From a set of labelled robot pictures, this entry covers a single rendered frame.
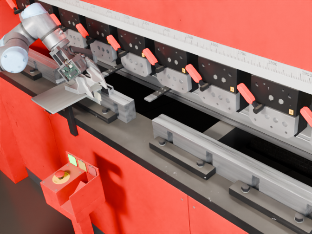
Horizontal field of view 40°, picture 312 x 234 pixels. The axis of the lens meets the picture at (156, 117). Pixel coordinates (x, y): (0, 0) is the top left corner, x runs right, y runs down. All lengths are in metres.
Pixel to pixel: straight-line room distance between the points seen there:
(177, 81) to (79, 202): 0.63
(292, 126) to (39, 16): 0.85
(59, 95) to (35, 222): 1.10
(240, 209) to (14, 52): 0.87
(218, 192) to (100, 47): 0.75
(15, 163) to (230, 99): 2.00
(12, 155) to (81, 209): 1.33
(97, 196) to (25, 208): 1.19
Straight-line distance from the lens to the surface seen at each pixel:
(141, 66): 1.60
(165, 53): 1.47
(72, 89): 1.94
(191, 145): 1.62
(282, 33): 1.15
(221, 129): 1.80
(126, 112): 1.87
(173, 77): 1.49
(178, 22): 1.38
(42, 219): 2.82
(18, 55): 1.36
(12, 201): 3.02
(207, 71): 1.36
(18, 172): 3.11
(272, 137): 1.72
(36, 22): 1.48
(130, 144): 1.77
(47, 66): 2.32
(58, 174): 1.81
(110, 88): 1.95
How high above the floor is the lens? 1.95
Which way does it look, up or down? 34 degrees down
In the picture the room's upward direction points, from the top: 6 degrees counter-clockwise
